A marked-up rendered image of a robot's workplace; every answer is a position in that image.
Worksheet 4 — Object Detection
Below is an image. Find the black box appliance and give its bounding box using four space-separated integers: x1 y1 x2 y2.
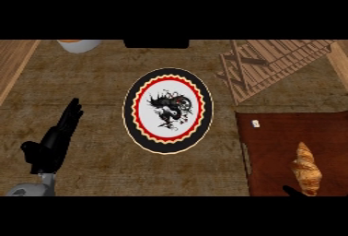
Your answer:
122 40 190 50

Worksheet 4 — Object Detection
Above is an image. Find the dark brown tray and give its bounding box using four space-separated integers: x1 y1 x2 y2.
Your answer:
234 110 348 197

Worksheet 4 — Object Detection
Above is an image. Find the black red patterned plate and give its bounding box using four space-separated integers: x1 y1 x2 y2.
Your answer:
121 67 215 155

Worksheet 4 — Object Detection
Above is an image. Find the golden brown croissant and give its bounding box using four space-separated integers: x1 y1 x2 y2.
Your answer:
289 141 323 197

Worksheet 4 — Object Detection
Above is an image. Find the white cup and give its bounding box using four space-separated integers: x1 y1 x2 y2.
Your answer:
56 40 103 54

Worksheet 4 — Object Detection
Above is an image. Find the wooden slatted rack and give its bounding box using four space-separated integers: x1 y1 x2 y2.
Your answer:
214 40 339 106

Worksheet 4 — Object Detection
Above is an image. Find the pale wooden board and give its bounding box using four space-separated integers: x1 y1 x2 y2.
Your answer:
0 40 42 107

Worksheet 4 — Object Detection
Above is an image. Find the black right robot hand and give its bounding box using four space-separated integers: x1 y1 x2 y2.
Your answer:
281 184 305 197

